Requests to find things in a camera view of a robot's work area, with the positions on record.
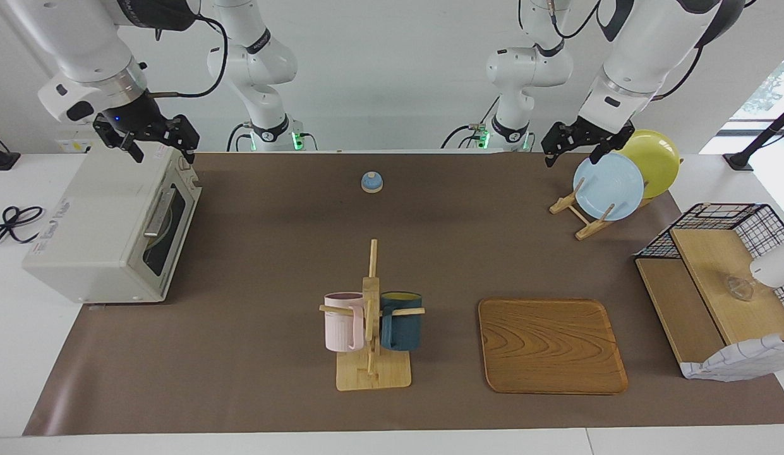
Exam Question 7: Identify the glass oven door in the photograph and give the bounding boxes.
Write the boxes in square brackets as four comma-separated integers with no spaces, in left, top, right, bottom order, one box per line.
[128,166,203,301]

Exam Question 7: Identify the white toaster oven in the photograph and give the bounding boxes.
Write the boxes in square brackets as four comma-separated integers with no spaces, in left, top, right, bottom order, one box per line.
[22,140,203,304]

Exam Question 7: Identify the light blue plate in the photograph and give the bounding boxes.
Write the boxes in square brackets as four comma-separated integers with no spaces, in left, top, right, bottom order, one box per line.
[573,152,645,222]

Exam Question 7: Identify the yellow plate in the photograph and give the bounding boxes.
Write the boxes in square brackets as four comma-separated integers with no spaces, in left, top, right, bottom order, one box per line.
[616,130,680,199]

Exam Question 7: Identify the wooden plate rack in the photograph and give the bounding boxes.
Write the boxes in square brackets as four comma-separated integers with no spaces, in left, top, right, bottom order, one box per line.
[549,158,683,241]

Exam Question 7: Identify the black table clamp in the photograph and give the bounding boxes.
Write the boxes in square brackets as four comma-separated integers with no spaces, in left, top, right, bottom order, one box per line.
[0,131,21,171]

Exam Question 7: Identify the brown table mat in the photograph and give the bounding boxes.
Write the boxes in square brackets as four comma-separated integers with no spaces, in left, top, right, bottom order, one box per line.
[22,152,784,437]

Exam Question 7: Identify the wooden shelf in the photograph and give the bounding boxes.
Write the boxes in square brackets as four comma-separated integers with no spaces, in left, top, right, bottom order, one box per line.
[635,227,784,380]

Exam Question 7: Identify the wooden serving tray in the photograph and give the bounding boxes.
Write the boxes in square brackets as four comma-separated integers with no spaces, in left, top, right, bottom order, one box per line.
[478,298,629,396]

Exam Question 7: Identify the clear glass cup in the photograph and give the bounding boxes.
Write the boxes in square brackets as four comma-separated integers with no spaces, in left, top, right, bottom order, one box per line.
[723,275,756,302]

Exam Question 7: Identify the white rounded device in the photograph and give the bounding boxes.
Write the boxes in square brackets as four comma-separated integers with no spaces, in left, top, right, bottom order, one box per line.
[749,236,784,289]

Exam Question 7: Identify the dark blue mug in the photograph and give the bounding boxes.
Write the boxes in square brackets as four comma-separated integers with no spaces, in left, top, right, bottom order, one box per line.
[380,291,423,352]

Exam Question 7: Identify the pink mug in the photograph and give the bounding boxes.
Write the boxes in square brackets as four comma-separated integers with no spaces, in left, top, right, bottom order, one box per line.
[323,291,366,353]

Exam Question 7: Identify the white checked cloth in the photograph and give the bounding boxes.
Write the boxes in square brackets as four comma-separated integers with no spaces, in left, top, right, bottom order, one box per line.
[679,334,784,382]

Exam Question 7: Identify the wooden mug rack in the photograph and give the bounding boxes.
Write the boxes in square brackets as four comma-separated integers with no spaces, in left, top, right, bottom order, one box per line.
[319,238,426,391]

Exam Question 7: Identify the black wire basket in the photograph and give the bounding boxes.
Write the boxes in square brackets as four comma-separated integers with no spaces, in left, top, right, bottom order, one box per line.
[633,202,784,317]

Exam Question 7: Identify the black coiled cable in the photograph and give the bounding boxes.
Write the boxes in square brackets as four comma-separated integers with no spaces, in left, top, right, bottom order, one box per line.
[0,205,45,247]

